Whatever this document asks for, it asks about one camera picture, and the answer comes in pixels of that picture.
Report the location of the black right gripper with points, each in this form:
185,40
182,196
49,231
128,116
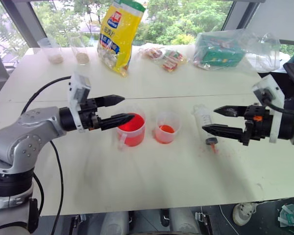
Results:
258,127

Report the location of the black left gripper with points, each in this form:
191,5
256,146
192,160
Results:
89,117

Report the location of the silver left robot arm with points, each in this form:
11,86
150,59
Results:
14,137

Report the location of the clear plastic syringe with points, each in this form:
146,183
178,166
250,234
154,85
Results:
203,117

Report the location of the beaker with red liquid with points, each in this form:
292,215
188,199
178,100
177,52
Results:
132,133

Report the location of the small beaker orange liquid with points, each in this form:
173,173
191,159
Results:
164,132

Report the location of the clear cup with grains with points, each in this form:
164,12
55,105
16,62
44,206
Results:
54,55
81,55

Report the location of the person in dark clothing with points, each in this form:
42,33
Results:
291,90

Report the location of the yellow snack bag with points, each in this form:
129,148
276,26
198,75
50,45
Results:
117,36

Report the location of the clear plastic bag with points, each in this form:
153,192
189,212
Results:
259,54

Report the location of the red snack packets clear bag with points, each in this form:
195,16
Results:
170,60

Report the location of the black handheld device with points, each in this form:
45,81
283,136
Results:
292,73

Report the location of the white round floor object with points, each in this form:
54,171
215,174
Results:
243,214

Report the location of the grey rounded robot leg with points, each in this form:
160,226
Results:
115,224
183,221

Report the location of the green white paper packets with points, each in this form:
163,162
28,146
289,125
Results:
290,215

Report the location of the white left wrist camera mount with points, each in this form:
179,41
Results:
76,90

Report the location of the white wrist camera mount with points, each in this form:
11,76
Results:
274,98
76,90

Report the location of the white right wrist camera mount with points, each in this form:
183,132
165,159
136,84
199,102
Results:
274,98

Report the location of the dark window frame pillar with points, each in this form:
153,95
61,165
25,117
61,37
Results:
24,22
234,13

